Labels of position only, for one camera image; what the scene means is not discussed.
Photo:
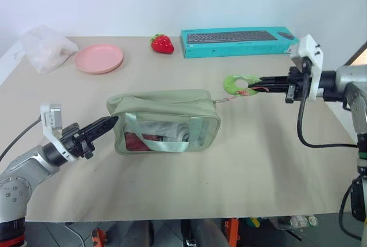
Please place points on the orange clamp under table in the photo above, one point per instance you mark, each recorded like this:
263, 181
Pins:
99, 237
231, 232

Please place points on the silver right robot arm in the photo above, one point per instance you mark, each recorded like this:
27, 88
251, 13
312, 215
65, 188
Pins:
349, 78

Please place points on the green transparent toiletry bag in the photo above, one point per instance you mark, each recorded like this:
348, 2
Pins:
172, 106

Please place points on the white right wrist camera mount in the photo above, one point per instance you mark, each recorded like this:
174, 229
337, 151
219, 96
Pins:
309, 47

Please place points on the translucent white plastic bag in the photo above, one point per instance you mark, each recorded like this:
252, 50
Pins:
43, 49

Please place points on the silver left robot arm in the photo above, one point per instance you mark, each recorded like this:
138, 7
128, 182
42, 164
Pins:
25, 166

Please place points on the green yellow small object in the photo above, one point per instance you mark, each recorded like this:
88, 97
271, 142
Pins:
253, 221

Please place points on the teal keyboard box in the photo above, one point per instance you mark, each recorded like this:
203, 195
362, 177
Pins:
238, 49

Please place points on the reddish-brown item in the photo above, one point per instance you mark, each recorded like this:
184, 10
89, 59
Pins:
134, 142

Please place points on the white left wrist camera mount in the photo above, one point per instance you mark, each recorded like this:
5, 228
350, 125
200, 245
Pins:
46, 121

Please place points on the pink round plate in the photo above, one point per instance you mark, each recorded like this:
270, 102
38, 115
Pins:
99, 58

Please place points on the clear plastic bottles pack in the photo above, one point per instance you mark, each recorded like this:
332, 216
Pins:
295, 221

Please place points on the grey cloth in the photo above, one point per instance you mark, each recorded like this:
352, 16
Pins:
169, 131

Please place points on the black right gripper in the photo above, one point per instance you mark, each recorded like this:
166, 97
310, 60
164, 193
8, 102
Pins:
295, 85

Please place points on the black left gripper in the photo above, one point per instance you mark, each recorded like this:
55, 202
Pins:
73, 142

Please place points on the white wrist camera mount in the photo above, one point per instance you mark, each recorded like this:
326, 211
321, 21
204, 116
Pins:
46, 121
309, 47

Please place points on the red strawberry toy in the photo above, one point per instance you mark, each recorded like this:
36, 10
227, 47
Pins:
162, 45

